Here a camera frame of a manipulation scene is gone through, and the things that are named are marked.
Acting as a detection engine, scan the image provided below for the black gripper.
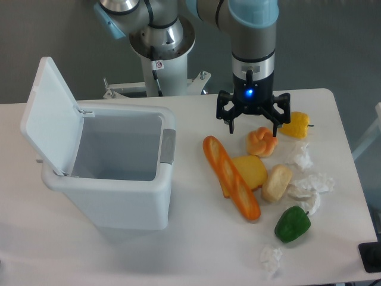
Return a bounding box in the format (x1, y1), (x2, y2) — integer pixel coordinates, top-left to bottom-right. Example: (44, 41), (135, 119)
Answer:
(216, 70), (291, 137)

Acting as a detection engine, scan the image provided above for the long orange baguette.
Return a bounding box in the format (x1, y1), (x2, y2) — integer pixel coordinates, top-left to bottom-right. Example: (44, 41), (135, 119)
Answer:
(202, 136), (261, 220)

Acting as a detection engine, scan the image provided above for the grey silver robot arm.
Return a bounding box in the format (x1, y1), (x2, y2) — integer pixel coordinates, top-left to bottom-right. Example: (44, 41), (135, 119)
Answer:
(94, 1), (291, 129)

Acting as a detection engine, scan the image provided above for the knotted round bread roll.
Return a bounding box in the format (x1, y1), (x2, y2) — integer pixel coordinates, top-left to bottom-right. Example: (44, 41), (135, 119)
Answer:
(246, 127), (278, 158)

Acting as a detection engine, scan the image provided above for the pale oval bread loaf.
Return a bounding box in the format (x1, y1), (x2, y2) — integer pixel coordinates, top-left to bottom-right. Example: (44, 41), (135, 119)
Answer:
(261, 164), (293, 203)

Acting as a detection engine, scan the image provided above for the yellow bell pepper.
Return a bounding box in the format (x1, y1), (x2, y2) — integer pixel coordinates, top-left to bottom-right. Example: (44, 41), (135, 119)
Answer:
(279, 111), (313, 139)

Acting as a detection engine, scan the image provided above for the yellow toast slice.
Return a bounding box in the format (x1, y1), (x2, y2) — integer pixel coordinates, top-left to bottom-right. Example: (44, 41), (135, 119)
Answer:
(220, 155), (268, 198)

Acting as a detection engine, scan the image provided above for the crumpled white tissue upper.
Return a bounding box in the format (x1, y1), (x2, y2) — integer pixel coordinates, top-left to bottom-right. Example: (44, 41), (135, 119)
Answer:
(285, 142), (313, 172)

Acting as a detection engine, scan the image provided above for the crumpled white tissue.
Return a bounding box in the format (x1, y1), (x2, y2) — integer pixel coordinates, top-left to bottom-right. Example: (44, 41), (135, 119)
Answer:
(285, 142), (313, 172)
(287, 173), (335, 215)
(260, 244), (283, 276)

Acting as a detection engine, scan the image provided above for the crumpled white tissue middle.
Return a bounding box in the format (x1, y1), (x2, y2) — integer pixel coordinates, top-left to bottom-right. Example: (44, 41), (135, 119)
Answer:
(287, 173), (335, 215)

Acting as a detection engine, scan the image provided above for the green bell pepper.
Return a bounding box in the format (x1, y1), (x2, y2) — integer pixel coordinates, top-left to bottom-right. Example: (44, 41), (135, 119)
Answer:
(274, 206), (311, 243)

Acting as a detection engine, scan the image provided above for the crumpled white tissue lower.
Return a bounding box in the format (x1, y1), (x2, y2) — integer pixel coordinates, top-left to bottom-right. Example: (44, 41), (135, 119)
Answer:
(260, 244), (283, 276)

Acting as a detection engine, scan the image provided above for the white trash bin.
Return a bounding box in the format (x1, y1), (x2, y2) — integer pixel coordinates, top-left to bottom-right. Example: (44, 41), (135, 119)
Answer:
(42, 102), (176, 230)

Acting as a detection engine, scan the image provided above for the black device at edge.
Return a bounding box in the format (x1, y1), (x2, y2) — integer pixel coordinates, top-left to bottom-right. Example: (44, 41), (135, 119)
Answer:
(358, 242), (380, 273)

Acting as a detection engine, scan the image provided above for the white bin lid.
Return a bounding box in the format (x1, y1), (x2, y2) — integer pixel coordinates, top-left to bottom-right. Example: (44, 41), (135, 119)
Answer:
(20, 57), (93, 176)

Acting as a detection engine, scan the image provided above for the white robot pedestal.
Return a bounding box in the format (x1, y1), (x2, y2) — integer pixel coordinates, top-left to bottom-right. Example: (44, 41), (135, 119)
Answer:
(104, 16), (211, 98)

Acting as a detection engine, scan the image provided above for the black cable on pedestal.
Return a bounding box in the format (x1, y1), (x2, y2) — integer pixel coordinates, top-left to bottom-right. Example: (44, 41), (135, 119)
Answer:
(149, 46), (163, 97)

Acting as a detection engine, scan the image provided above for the white frame at right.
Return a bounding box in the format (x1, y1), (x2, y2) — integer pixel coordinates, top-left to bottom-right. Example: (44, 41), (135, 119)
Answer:
(352, 103), (380, 161)

